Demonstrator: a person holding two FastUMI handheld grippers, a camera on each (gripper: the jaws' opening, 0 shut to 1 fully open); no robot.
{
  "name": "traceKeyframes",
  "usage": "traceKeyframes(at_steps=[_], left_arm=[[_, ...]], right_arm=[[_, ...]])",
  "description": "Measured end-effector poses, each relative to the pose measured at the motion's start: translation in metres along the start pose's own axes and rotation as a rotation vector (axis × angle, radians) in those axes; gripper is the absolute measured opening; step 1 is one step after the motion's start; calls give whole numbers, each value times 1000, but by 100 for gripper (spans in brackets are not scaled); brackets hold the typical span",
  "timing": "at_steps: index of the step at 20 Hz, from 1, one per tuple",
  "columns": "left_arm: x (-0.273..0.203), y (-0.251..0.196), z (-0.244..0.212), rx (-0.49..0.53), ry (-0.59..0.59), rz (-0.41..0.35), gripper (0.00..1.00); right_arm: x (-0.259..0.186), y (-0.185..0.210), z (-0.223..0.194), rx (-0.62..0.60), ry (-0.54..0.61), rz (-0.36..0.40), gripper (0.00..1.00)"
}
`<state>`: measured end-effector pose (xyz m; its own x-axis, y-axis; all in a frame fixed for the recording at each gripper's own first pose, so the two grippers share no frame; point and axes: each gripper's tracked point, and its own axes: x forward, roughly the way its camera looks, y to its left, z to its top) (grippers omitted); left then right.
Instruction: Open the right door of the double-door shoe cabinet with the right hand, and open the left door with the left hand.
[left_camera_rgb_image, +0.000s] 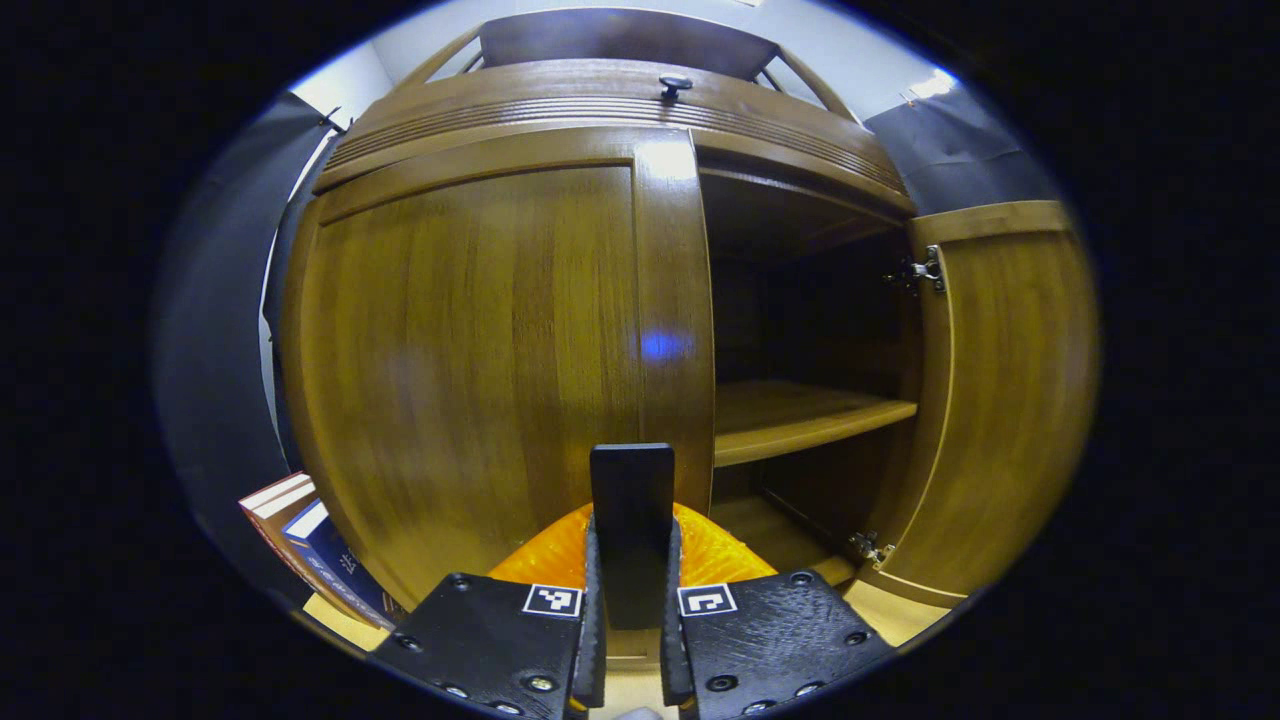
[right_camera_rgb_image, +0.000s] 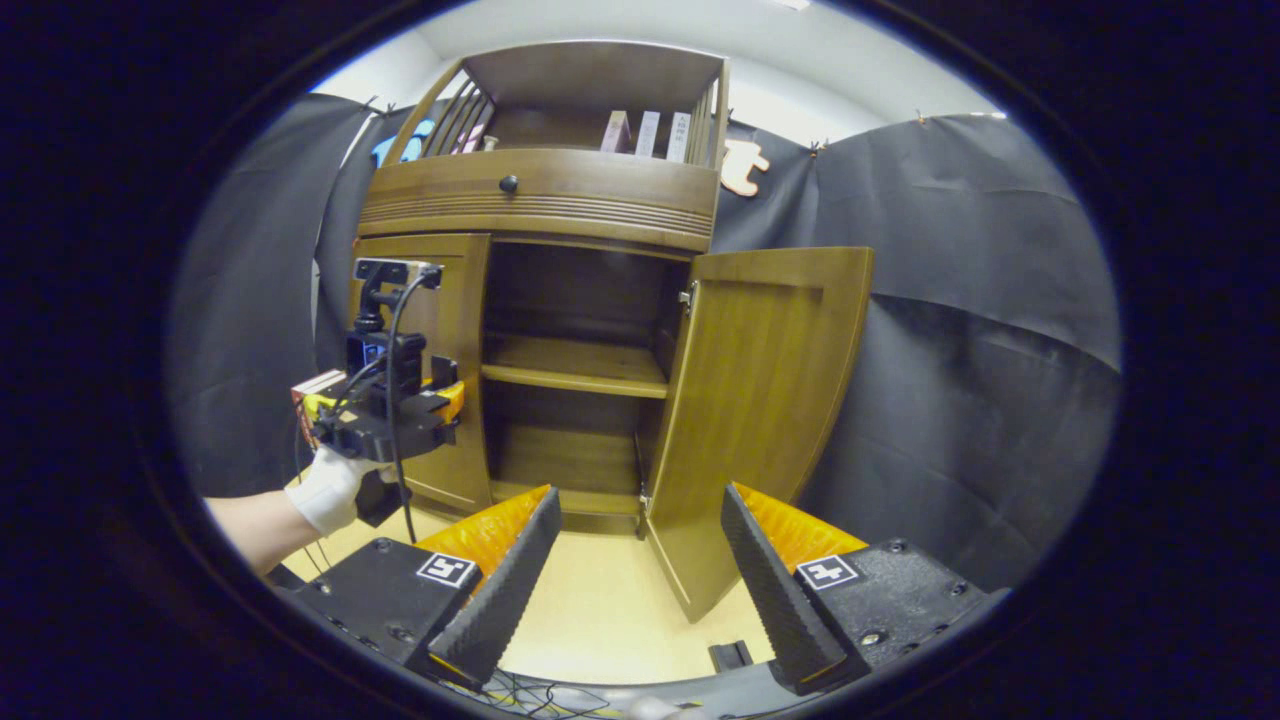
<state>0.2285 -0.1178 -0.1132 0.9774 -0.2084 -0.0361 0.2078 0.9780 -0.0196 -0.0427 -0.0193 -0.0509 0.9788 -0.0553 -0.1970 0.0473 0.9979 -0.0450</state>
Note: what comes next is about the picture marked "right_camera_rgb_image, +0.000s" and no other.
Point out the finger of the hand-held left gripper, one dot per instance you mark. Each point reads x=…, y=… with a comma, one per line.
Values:
x=318, y=407
x=450, y=402

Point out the wooden double-door shoe cabinet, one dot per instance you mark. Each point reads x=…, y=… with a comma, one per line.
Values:
x=580, y=290

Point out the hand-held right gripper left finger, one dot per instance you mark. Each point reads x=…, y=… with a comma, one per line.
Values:
x=505, y=590

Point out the pale grey book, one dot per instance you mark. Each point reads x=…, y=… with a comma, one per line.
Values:
x=648, y=133

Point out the red white book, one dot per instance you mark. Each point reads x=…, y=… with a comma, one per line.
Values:
x=315, y=383

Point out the black backdrop cloth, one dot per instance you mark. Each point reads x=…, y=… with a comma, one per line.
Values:
x=960, y=350

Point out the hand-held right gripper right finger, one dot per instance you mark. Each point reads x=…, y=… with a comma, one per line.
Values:
x=770, y=590

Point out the wooden inner shelf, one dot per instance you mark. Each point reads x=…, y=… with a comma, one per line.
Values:
x=570, y=370

